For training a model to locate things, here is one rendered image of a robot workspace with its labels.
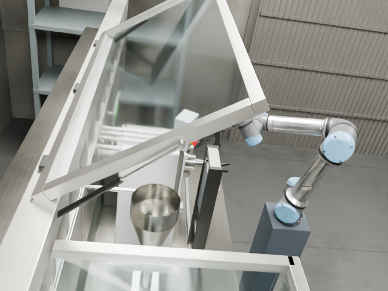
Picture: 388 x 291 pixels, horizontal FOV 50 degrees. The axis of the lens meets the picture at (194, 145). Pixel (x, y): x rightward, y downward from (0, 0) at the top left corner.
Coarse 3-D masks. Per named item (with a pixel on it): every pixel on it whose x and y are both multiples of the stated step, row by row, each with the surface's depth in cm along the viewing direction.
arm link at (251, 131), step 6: (252, 120) 187; (246, 126) 184; (252, 126) 185; (258, 126) 189; (240, 132) 188; (246, 132) 185; (252, 132) 185; (258, 132) 187; (246, 138) 187; (252, 138) 185; (258, 138) 186; (252, 144) 187
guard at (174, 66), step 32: (192, 0) 164; (128, 32) 168; (160, 32) 149; (192, 32) 133; (224, 32) 121; (96, 64) 152; (128, 64) 137; (160, 64) 124; (192, 64) 113; (224, 64) 104; (96, 96) 126; (128, 96) 115; (160, 96) 106; (192, 96) 98; (224, 96) 91; (96, 128) 107; (128, 128) 99; (160, 128) 92; (64, 160) 101; (96, 160) 94
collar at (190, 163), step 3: (189, 156) 166; (192, 156) 166; (195, 156) 166; (186, 159) 165; (189, 159) 165; (192, 159) 165; (195, 159) 166; (186, 162) 165; (189, 162) 165; (192, 162) 165; (195, 162) 165; (186, 165) 165; (189, 165) 165; (192, 165) 165; (186, 168) 166; (189, 168) 166; (192, 168) 166
